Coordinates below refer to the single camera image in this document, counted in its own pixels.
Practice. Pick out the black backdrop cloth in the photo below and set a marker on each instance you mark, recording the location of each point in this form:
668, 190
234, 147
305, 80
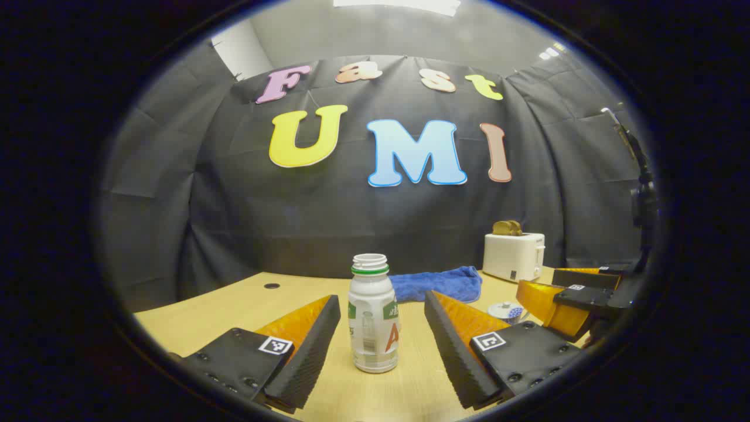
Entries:
328, 223

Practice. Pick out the blue towel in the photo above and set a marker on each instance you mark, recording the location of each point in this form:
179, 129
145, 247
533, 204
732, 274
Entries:
436, 284

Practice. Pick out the white toaster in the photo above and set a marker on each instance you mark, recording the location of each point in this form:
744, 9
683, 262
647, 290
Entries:
512, 257

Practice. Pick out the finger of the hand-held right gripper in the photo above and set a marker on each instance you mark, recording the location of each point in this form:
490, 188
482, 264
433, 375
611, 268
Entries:
586, 276
577, 299

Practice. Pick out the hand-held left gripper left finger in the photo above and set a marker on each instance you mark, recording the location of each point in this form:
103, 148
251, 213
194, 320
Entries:
313, 346

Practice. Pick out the white plastic water bottle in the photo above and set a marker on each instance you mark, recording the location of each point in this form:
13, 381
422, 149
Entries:
372, 305

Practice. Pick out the black tripod stand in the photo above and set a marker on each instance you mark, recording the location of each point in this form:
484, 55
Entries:
643, 199

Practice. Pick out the white and blue teacup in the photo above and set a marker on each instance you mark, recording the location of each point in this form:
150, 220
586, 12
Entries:
517, 315

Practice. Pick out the white teacup lid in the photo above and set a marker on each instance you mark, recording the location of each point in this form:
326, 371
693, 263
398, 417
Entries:
501, 307

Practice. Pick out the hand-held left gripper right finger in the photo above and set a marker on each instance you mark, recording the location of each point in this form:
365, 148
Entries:
451, 346

